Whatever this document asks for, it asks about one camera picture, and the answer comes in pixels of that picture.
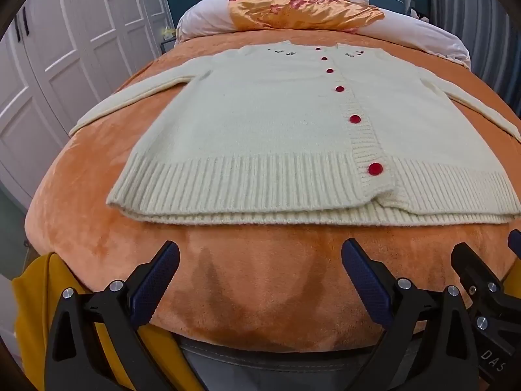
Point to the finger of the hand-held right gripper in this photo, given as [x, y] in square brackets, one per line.
[468, 258]
[515, 242]

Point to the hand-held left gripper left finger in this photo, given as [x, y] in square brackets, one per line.
[156, 277]

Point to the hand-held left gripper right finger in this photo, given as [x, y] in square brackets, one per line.
[366, 281]

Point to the cream knit cardigan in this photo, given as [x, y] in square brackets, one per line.
[252, 130]

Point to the orange plush blanket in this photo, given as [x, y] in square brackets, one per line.
[264, 277]

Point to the mustard yellow garment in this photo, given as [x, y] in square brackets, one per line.
[36, 305]

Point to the grey curtain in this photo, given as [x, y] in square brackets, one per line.
[480, 28]

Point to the bedside table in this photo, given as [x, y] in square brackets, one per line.
[167, 45]

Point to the white panelled wardrobe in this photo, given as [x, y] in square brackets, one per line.
[81, 49]

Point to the tissue box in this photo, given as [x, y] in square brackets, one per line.
[167, 32]

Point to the dark bedside object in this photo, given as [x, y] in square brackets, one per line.
[419, 14]

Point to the white quilt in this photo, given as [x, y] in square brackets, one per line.
[203, 20]

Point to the orange floral satin quilt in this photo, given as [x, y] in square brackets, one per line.
[301, 12]

